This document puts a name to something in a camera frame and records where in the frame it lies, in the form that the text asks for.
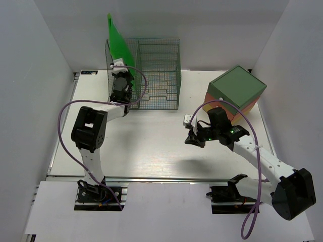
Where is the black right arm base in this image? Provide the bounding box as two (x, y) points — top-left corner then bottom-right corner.
(206, 174), (256, 214)

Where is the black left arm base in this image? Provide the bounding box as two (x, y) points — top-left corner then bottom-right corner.
(74, 179), (127, 212)

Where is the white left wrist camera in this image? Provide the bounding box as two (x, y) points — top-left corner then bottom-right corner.
(110, 58), (128, 74)

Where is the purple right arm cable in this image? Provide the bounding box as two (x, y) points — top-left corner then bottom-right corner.
(188, 99), (268, 240)

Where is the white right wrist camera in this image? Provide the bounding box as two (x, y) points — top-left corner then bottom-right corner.
(183, 114), (197, 135)

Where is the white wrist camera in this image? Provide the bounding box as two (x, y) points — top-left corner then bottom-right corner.
(183, 114), (197, 135)
(110, 58), (128, 74)

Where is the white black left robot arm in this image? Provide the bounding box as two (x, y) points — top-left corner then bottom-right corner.
(71, 71), (134, 201)

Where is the green wire mesh organizer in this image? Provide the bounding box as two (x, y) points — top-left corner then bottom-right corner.
(104, 37), (182, 111)

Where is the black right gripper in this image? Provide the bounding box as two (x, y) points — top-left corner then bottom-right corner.
(185, 123), (220, 148)

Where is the green plastic folder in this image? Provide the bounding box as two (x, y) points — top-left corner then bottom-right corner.
(107, 13), (138, 91)

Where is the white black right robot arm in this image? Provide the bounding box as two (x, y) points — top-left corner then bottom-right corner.
(183, 107), (316, 220)

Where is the aluminium table edge rail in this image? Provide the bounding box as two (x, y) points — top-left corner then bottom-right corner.
(45, 173), (287, 185)

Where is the green top drawer box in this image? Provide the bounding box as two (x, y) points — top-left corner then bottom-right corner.
(207, 66), (267, 108)

